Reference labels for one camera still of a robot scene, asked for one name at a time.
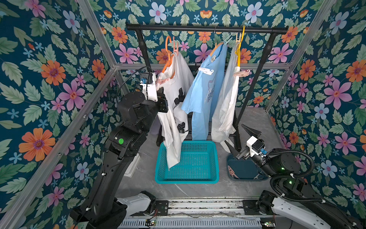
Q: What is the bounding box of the white t-shirt black print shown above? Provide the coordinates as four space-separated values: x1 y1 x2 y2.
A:
211 42 240 153

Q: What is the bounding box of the light blue garment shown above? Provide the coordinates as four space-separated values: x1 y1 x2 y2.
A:
182 44 227 141

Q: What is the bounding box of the tan orange plastic hanger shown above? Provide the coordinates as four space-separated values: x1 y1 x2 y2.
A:
209 26 224 57

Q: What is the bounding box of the yellow plastic hanger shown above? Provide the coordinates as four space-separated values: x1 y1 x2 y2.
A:
235 26 246 68

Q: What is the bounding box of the beige wooden clothespin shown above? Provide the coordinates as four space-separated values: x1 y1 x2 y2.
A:
235 33 242 43

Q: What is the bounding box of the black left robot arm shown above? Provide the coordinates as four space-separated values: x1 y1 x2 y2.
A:
70 88 168 229

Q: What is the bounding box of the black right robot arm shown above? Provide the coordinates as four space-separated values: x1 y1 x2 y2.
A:
226 125 366 229

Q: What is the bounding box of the dark teal clothespin tray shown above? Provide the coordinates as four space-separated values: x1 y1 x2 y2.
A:
226 155 268 181

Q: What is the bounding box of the teal laundry basket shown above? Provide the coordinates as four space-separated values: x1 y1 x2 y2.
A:
155 141 219 184

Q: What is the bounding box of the black clothes rack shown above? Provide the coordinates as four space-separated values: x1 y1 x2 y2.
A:
125 23 289 152

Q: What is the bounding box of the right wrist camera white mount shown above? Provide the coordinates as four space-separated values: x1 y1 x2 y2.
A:
246 136 267 156

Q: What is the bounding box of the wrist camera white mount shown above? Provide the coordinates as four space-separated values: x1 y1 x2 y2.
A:
140 73 158 102
246 136 267 156

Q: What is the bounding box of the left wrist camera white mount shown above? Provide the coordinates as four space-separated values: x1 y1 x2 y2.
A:
140 73 158 102

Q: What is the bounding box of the black wall hook rail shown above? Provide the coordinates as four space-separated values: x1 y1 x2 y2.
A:
188 63 228 71

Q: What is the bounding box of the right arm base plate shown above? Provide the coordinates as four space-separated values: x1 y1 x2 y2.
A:
242 200 273 215

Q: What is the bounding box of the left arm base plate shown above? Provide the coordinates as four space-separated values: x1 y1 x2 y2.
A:
132 200 169 217

